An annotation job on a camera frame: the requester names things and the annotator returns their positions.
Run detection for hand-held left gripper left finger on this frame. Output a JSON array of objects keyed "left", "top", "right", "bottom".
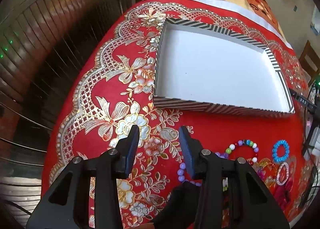
[{"left": 26, "top": 125, "right": 140, "bottom": 229}]

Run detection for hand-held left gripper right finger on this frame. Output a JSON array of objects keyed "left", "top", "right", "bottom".
[{"left": 179, "top": 126, "right": 290, "bottom": 229}]

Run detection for purple bead bracelet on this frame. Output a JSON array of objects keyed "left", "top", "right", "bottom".
[{"left": 177, "top": 152, "right": 229, "bottom": 187}]

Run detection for blue bead bracelet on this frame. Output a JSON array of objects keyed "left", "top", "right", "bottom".
[{"left": 272, "top": 140, "right": 290, "bottom": 163}]

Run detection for striped white cardboard box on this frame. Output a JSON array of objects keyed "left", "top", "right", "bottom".
[{"left": 153, "top": 17, "right": 295, "bottom": 119}]

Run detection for red gold floral tablecloth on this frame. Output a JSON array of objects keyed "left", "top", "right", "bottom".
[{"left": 44, "top": 0, "right": 320, "bottom": 229}]

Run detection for wooden chair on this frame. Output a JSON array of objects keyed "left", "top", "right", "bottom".
[{"left": 299, "top": 41, "right": 320, "bottom": 82}]

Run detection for oval rhinestone bangle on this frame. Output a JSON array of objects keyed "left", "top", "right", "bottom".
[{"left": 276, "top": 162, "right": 290, "bottom": 185}]

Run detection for wooden louvered door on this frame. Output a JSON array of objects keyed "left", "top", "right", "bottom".
[{"left": 0, "top": 0, "right": 135, "bottom": 229}]

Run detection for multicolour bead bracelet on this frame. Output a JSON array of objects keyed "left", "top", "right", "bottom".
[{"left": 225, "top": 140, "right": 260, "bottom": 163}]

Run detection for black cable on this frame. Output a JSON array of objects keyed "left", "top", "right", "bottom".
[{"left": 0, "top": 199, "right": 33, "bottom": 219}]

